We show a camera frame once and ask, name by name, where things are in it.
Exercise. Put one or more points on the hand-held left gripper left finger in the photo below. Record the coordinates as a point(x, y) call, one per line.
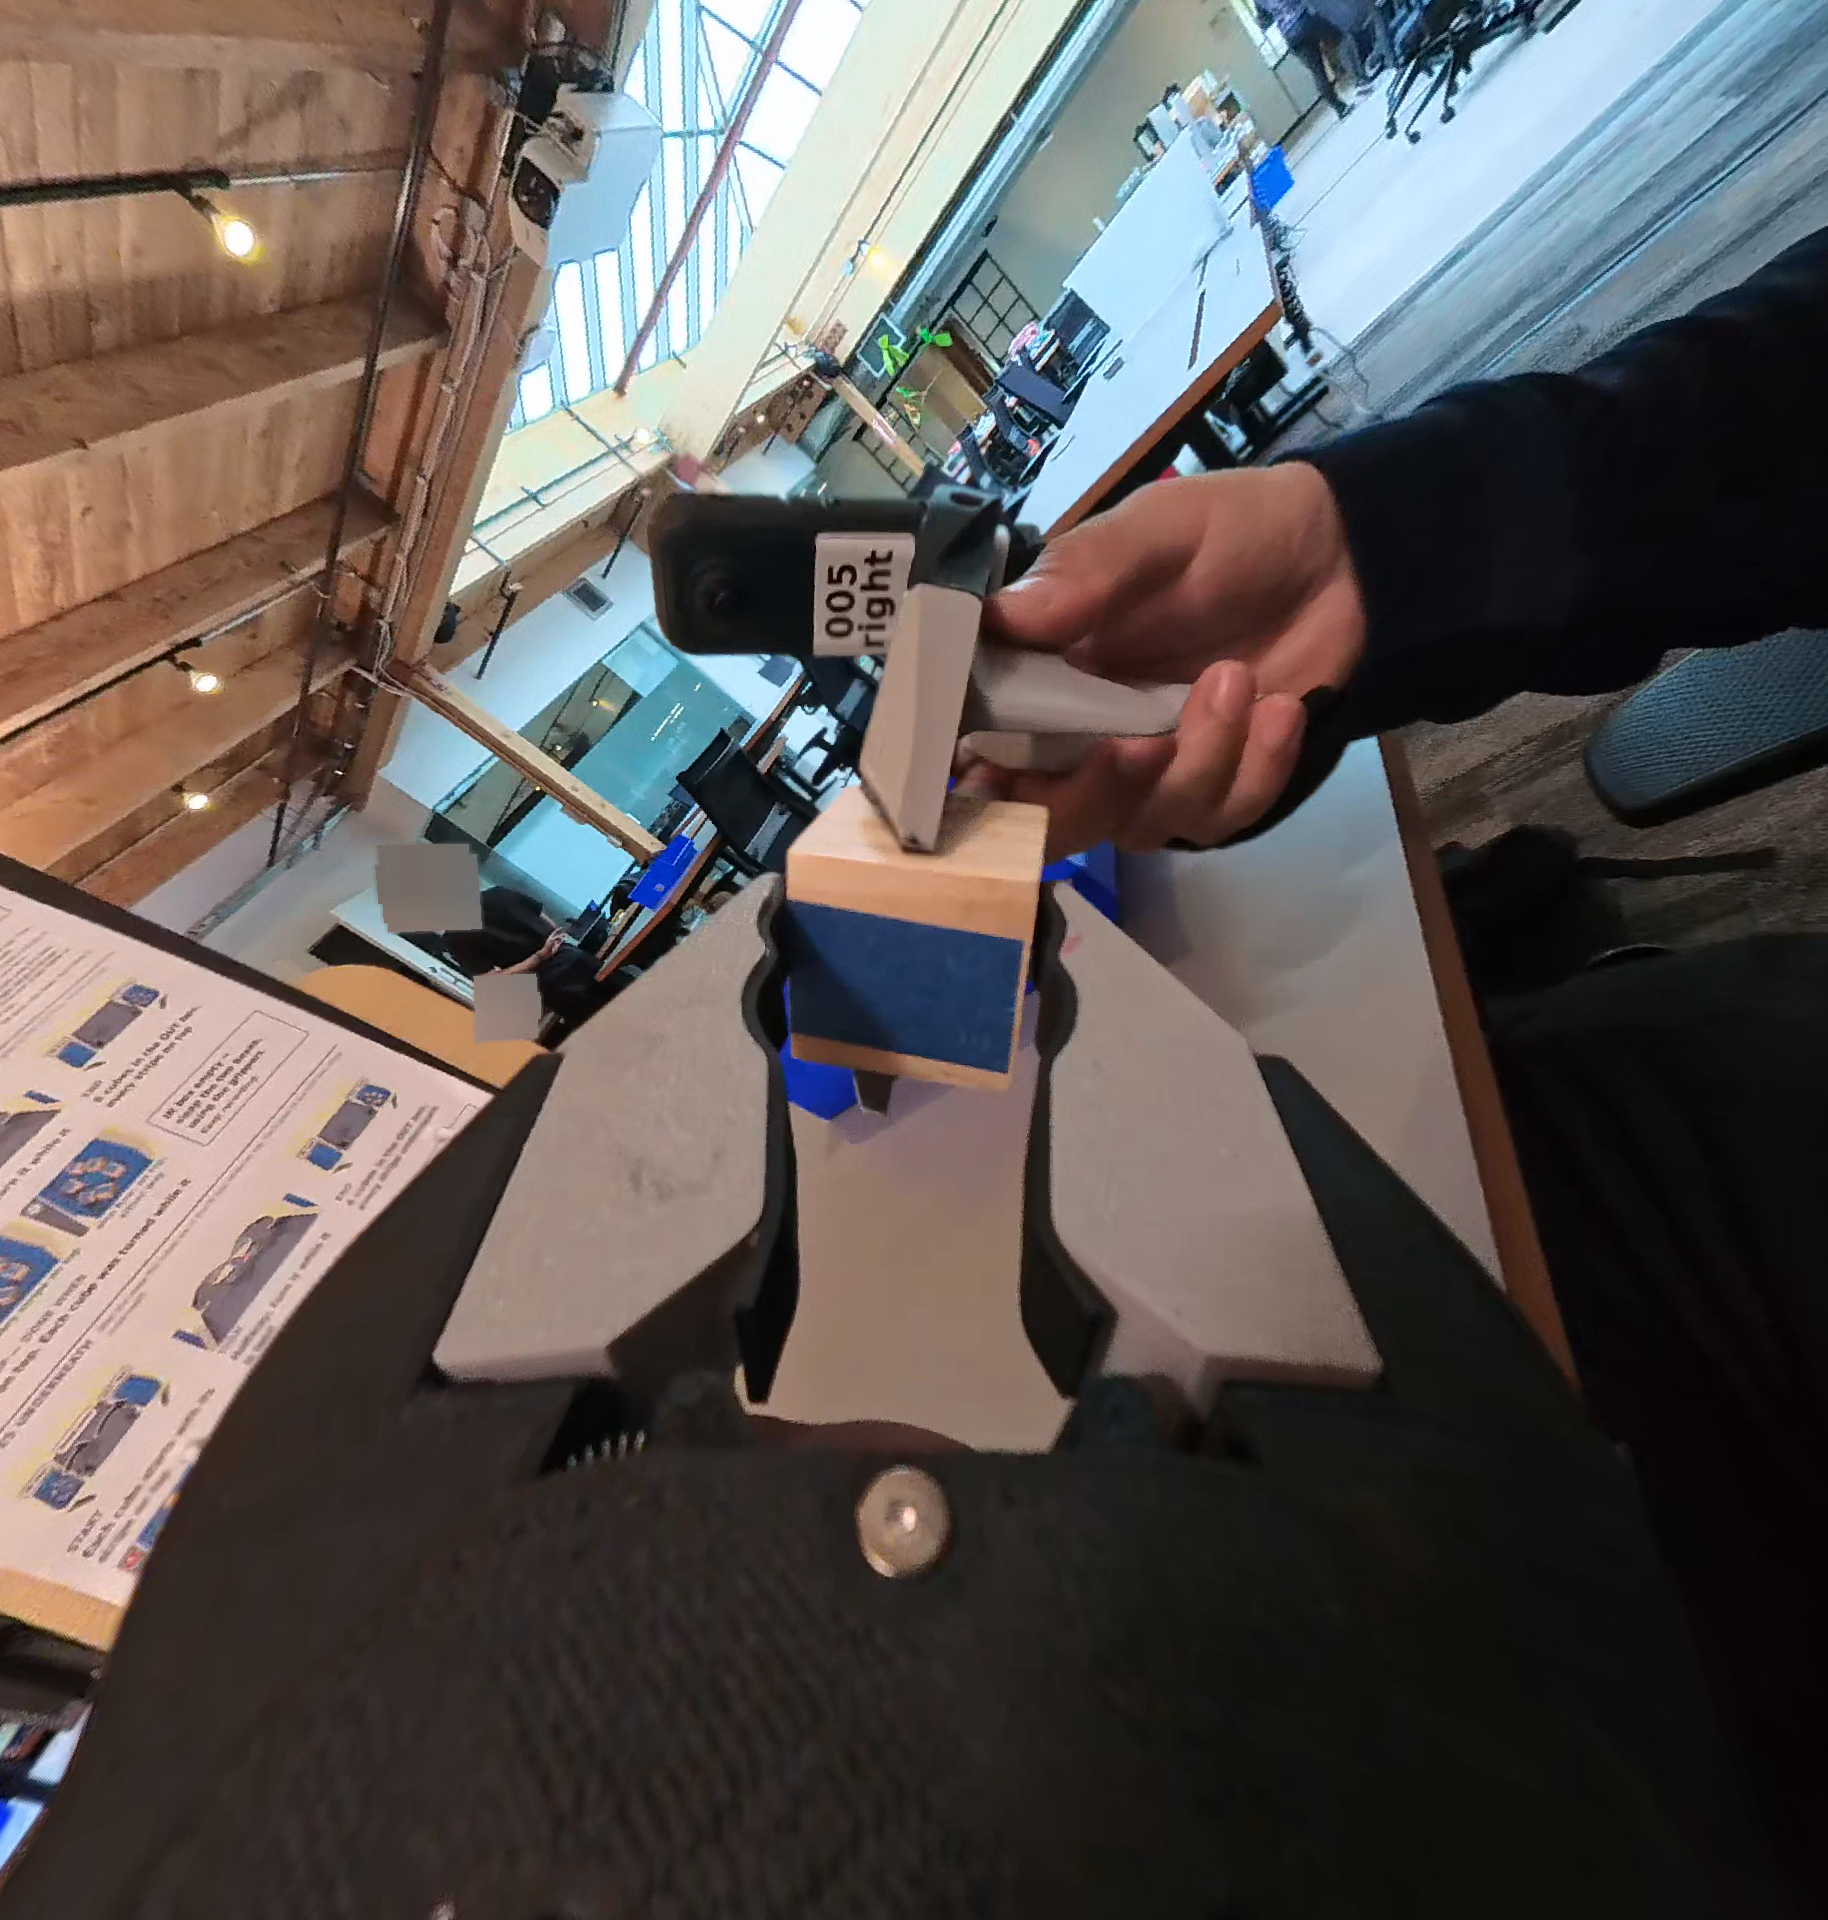
point(629, 1185)

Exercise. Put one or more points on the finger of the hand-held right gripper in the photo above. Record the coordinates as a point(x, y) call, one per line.
point(876, 1090)
point(921, 705)

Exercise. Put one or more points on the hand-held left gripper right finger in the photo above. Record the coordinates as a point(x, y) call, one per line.
point(1198, 1185)

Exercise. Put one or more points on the blue-striped wooden cube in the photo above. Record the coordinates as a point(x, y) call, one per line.
point(914, 982)

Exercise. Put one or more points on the blue plastic bin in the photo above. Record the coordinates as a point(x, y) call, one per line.
point(1078, 885)

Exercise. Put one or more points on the person's right forearm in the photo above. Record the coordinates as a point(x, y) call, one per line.
point(1604, 496)

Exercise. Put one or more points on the person's right hand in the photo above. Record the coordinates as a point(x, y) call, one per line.
point(1243, 586)

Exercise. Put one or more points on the black office chair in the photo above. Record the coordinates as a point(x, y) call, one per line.
point(741, 795)

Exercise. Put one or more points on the small blue crate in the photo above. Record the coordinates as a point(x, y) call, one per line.
point(1272, 181)
point(666, 877)

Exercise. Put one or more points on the white ceiling unit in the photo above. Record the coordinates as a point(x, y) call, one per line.
point(598, 165)

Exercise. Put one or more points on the long white table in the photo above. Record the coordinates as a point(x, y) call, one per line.
point(1153, 300)

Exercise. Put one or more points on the printed instruction board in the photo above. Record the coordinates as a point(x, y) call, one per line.
point(149, 1171)

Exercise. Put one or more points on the person's dark trousers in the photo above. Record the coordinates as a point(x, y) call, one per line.
point(1723, 1351)

